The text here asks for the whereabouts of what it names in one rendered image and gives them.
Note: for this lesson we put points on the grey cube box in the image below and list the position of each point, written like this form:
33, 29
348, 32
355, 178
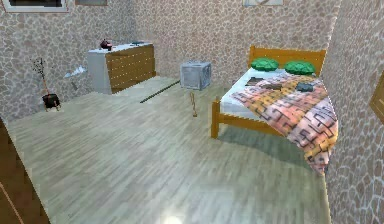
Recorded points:
195, 75

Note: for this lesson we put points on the long dark thin stick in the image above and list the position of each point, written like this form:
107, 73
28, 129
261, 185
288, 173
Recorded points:
159, 91

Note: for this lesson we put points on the orange wooden bed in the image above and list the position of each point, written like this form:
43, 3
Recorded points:
233, 119

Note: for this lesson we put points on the dark brown flat object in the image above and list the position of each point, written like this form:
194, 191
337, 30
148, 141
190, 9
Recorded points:
253, 81

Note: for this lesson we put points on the white and wooden dresser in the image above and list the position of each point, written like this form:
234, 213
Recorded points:
126, 68

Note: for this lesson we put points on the green pillow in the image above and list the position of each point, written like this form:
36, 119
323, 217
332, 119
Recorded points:
299, 67
264, 64

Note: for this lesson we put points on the patterned patchwork blanket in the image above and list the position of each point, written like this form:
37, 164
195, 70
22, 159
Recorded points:
296, 106

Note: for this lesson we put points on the dark red round object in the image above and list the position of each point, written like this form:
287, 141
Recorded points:
106, 44

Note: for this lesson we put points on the dark grey flat object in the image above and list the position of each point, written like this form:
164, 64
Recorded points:
304, 87

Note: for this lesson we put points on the pale framed picture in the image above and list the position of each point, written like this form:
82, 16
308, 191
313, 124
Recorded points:
262, 2

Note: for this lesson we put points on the house plant in black pot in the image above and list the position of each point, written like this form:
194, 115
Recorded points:
50, 99

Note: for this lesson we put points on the grey framed picture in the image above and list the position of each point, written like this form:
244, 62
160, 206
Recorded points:
90, 2

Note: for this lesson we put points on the wooden framed picture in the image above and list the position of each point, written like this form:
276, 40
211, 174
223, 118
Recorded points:
378, 98

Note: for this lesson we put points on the white framed window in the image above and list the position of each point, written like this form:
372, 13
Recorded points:
35, 4

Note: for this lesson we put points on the brown wooden door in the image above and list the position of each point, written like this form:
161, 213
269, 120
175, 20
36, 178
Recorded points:
16, 186

